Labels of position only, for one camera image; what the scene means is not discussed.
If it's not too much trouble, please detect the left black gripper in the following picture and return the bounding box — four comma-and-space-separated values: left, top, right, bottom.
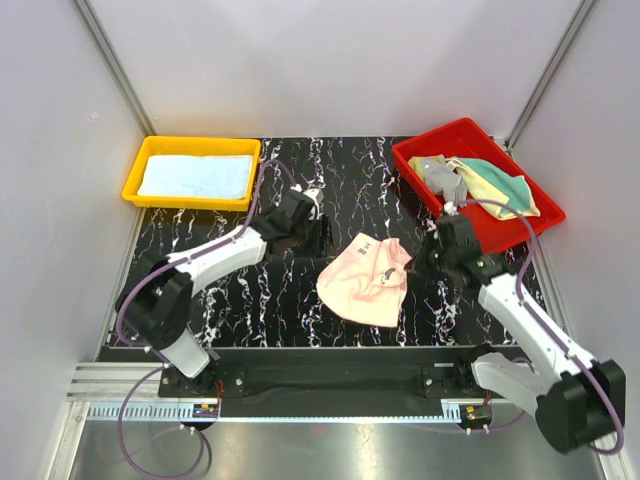
289, 214, 337, 259

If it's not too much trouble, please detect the pink towel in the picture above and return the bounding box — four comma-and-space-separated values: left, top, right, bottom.
316, 233, 412, 328

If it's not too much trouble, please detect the light blue towel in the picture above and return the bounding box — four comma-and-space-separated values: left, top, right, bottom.
137, 155, 253, 200

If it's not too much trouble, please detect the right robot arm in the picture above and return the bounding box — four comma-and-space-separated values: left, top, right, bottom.
407, 215, 626, 456

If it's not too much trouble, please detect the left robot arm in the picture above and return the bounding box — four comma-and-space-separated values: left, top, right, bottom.
115, 185, 331, 396

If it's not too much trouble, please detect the yellow-green towel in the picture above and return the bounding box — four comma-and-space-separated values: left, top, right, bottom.
408, 154, 541, 221

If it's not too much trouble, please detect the grey towel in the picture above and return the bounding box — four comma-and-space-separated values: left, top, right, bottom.
423, 164, 468, 202

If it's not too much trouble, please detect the teal patterned towel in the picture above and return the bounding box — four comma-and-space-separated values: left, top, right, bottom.
463, 159, 540, 216

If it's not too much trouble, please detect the red plastic bin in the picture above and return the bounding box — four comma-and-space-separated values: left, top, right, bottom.
391, 117, 567, 254

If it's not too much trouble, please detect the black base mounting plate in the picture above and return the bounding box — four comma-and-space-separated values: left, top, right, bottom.
158, 343, 518, 399

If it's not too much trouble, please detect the right small electronics board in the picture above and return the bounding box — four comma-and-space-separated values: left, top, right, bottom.
461, 404, 493, 424

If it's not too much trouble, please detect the small electronics board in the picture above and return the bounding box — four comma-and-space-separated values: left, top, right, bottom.
193, 401, 220, 419
461, 404, 493, 424

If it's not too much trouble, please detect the yellow plastic bin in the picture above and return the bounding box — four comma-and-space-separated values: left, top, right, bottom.
122, 136, 261, 211

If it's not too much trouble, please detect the left small electronics board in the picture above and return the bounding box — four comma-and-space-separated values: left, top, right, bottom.
193, 401, 220, 419

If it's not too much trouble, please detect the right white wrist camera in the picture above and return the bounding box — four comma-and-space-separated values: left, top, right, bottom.
442, 201, 458, 216

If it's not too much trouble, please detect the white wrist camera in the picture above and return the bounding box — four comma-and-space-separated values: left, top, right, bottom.
442, 201, 458, 216
291, 184, 324, 220

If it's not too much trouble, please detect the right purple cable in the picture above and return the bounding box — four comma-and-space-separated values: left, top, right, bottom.
444, 198, 626, 455

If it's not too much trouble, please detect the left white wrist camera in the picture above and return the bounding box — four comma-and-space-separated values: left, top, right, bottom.
291, 184, 324, 220

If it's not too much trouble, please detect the aluminium frame rail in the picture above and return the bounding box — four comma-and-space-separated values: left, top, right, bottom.
64, 362, 616, 426

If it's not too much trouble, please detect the right corner aluminium post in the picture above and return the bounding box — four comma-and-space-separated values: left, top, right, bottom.
504, 0, 600, 155

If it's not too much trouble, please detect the corner aluminium post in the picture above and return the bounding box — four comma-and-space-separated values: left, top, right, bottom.
504, 0, 600, 155
70, 0, 157, 136

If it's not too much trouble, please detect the left corner aluminium post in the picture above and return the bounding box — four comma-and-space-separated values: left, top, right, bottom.
70, 0, 157, 136

